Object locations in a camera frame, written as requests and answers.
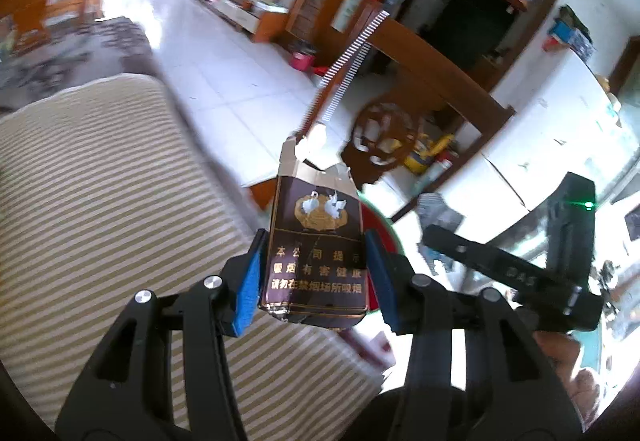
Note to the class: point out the round wooden chair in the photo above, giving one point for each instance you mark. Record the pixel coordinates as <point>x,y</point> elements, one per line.
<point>385,131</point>

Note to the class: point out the person's right hand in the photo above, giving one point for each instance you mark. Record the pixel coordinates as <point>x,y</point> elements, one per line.
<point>570,371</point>

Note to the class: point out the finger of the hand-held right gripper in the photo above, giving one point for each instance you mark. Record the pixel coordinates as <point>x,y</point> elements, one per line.
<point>465,248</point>

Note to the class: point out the white cabinet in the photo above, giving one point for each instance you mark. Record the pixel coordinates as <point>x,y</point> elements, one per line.
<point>550,131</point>

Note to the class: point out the beige checkered tablecloth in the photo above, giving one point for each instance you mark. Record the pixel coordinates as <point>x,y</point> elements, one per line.
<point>125,196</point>

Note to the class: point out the white toothed strip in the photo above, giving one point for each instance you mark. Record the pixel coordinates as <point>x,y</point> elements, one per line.
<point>350,61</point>

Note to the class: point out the brown cigarette box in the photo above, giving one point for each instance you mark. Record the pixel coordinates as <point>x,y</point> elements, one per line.
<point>315,231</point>

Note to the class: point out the patterned grey rug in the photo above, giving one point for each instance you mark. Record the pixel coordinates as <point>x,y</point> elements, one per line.
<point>75,56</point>

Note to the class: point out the yellow toy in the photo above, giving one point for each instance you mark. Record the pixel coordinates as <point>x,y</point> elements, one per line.
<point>427,153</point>

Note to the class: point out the red bucket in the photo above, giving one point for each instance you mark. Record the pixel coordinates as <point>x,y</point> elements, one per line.
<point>302,60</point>

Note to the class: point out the red trash bin green rim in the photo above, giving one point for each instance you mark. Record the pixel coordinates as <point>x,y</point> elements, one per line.
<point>375,221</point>

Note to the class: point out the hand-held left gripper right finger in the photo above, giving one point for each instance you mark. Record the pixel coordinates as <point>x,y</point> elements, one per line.
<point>385,286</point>

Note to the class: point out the low television cabinet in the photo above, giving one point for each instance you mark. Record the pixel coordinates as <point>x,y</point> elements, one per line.
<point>240,6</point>

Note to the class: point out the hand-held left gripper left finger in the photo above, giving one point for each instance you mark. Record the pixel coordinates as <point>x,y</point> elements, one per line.
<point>250,286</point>

